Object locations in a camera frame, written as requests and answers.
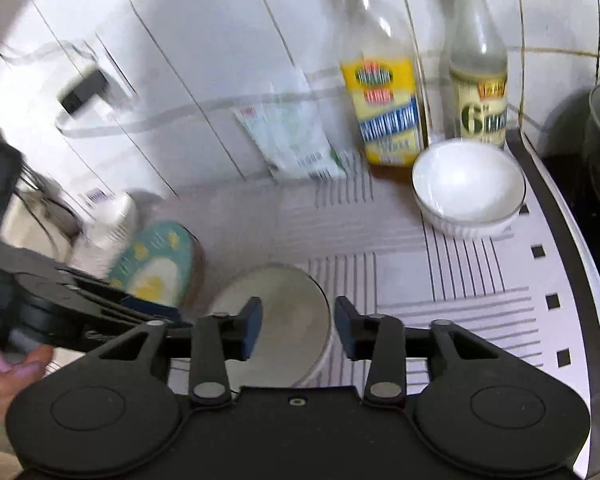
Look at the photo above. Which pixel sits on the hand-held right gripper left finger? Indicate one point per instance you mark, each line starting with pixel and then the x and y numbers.
pixel 252 327

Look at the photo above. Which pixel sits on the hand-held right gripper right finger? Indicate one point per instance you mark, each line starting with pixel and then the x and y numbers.
pixel 345 327

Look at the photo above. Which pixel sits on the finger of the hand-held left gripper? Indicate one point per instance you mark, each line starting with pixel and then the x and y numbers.
pixel 150 306

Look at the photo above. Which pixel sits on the blue fried egg print plate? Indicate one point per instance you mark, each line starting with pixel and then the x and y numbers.
pixel 150 255

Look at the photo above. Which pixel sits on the person's left hand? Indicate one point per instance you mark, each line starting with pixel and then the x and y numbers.
pixel 22 372

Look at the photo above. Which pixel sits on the white rice cooker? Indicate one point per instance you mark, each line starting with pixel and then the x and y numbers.
pixel 25 225

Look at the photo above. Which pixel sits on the striped square pattern tablecloth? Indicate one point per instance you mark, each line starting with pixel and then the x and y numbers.
pixel 455 280

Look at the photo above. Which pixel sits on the clear plastic bag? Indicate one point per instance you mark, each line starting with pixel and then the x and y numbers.
pixel 290 145

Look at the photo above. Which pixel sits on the small white ribbed bowl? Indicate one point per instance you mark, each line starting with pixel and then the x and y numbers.
pixel 465 180

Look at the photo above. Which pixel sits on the black charger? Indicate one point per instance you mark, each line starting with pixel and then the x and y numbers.
pixel 82 92

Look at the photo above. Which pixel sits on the yellow label cooking wine bottle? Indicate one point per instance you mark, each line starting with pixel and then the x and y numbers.
pixel 385 105

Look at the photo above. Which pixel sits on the clear vinegar bottle yellow cap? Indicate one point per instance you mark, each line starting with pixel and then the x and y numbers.
pixel 480 110

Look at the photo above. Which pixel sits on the white wall sticker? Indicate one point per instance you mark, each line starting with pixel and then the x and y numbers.
pixel 97 196

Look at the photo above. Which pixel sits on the white wall socket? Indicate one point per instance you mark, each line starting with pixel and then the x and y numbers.
pixel 117 67

